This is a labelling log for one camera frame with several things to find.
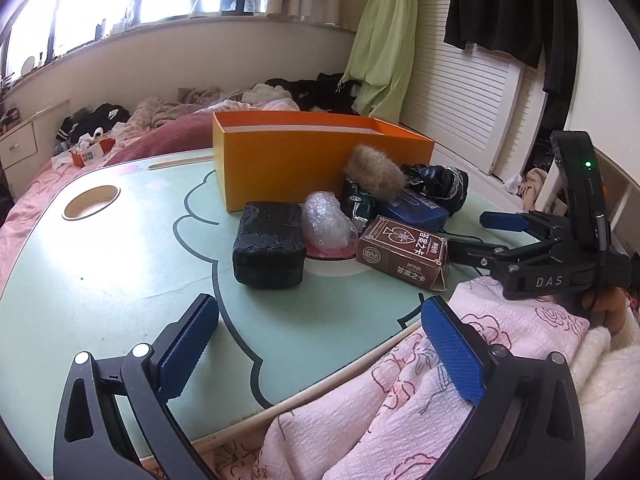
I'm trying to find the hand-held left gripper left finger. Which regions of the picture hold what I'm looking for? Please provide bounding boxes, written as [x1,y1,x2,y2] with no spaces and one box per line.
[52,293,221,480]

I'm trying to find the black clothes pile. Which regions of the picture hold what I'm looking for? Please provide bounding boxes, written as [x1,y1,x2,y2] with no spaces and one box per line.
[264,72,361,113]

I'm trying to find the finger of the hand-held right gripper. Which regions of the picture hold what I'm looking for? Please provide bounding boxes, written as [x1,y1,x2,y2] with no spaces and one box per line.
[479,211,568,246]
[446,239,551,276]

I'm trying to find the person's right forearm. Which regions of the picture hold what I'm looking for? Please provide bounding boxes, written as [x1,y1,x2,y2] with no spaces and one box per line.
[570,305,640,441]

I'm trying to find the white nightstand with drawers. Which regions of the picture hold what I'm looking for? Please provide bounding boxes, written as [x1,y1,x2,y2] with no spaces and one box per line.
[0,100,71,181]

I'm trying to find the small orange white carton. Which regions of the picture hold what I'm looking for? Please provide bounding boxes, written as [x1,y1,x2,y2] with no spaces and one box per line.
[70,137,115,167]

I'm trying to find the black hanging garment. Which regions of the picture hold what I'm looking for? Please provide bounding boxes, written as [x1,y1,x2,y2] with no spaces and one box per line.
[444,0,581,131]

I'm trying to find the beige furry ball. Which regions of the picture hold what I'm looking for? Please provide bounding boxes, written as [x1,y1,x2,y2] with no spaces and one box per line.
[344,143,407,201]

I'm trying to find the black white striped clothes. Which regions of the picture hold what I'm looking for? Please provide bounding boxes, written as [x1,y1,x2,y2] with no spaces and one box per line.
[56,104,131,143]

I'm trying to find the blue case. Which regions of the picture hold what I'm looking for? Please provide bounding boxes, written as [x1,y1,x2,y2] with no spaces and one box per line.
[375,189,450,235]

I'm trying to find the white cloth heap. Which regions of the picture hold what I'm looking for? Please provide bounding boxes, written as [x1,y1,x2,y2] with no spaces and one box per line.
[240,84,293,106]

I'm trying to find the white louvred door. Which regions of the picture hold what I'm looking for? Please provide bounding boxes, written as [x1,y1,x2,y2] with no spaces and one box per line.
[400,0,551,181]

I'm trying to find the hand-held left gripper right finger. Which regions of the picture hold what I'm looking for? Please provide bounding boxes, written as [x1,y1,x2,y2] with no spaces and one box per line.
[420,295,587,480]

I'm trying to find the bubble item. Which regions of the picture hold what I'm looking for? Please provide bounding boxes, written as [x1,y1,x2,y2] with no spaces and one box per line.
[301,191,360,257]

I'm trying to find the green toy car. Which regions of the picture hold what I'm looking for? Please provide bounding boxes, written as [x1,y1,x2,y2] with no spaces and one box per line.
[342,180,379,226]

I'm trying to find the black lace pouch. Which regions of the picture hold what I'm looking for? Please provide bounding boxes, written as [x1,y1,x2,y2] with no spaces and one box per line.
[401,162,470,217]

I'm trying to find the pink bed sheet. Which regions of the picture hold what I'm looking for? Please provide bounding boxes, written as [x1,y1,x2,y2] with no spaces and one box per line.
[0,157,101,231]

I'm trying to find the black embossed case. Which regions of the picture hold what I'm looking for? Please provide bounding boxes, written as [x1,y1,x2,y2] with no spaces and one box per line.
[232,201,307,290]

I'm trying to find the window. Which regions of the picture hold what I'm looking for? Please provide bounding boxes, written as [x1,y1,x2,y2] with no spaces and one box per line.
[0,0,281,81]

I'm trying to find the brown playing card box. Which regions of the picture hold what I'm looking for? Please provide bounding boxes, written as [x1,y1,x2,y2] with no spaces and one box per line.
[356,215,450,292]

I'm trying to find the light green hanging garment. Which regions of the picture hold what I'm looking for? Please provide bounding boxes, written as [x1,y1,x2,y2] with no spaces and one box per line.
[342,0,426,122]

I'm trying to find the orange cardboard box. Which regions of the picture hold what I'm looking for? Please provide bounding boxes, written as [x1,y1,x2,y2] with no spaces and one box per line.
[211,111,436,213]

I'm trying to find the pink rose print blanket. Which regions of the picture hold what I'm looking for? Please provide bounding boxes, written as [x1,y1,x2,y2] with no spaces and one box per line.
[200,277,591,480]

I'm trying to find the pink floral quilt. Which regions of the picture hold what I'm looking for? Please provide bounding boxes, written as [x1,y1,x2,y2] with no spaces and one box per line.
[120,87,301,136]

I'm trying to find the beige cloth heap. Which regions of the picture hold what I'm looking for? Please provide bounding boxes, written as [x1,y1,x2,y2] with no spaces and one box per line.
[517,167,551,211]

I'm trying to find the thin black cable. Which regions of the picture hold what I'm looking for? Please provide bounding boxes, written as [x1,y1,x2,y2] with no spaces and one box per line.
[440,229,491,245]

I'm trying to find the dark pink blanket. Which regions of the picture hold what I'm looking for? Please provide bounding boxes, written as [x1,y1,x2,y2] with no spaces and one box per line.
[107,110,216,166]

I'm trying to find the person's right hand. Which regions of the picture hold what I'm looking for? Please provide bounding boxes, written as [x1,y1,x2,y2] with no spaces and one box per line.
[581,287,628,328]

